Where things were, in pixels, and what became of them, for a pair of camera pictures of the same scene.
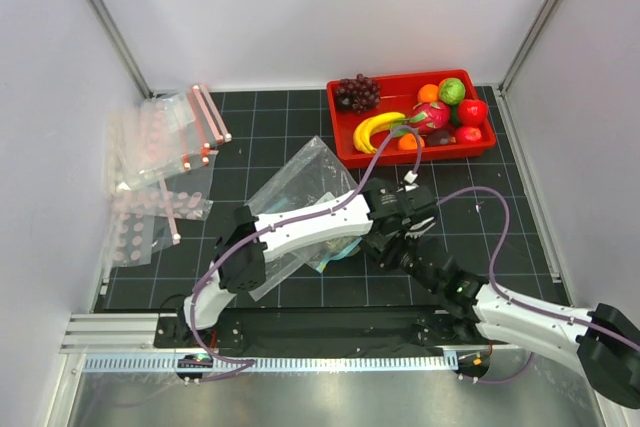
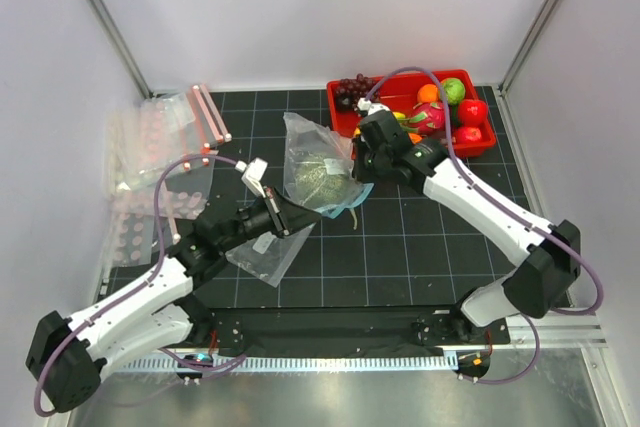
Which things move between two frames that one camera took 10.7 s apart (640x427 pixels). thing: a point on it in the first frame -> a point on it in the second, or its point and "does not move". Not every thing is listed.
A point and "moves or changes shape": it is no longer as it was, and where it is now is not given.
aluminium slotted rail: [230, 363] does not move
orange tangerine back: [428, 93] does not move
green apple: [452, 91] does not move
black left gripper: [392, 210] -> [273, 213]
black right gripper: [391, 252] -> [360, 172]
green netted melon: [337, 246] -> [318, 189]
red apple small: [469, 135] does not move
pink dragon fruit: [426, 117] does not move
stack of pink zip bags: [158, 137] does not move
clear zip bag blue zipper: [309, 179] moves or changes shape
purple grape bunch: [358, 94] does not move
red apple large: [472, 112] does not move
